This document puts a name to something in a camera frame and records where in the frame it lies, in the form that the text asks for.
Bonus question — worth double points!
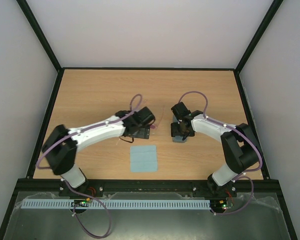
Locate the black front mounting rail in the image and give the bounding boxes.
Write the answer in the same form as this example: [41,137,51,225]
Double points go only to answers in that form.
[14,177,281,198]

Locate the light blue slotted cable duct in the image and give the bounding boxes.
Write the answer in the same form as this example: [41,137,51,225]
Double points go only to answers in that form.
[21,199,211,210]

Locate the black frame corner post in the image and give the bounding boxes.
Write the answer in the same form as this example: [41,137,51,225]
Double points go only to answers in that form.
[235,0,284,73]

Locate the black left rear frame post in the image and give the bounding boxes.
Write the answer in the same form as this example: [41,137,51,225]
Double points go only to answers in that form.
[16,0,62,72]

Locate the pink sunglasses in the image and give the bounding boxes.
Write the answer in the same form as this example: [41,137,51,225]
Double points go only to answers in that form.
[150,105,165,130]

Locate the grey-green glasses case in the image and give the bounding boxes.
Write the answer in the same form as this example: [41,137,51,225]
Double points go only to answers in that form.
[172,113,188,144]

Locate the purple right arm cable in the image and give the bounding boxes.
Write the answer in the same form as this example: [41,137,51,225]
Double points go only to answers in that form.
[177,90,263,216]

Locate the light blue cleaning cloth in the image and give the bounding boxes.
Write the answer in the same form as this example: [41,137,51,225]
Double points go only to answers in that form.
[130,145,158,173]

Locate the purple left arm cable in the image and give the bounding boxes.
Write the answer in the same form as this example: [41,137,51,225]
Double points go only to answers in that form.
[36,93,144,238]

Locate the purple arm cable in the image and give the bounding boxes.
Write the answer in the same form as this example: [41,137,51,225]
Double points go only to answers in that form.
[36,93,144,238]
[177,90,263,216]

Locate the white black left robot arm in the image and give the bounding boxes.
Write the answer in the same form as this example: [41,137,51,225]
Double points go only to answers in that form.
[41,107,156,197]

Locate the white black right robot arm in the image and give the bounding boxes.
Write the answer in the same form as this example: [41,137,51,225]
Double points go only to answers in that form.
[170,101,263,196]

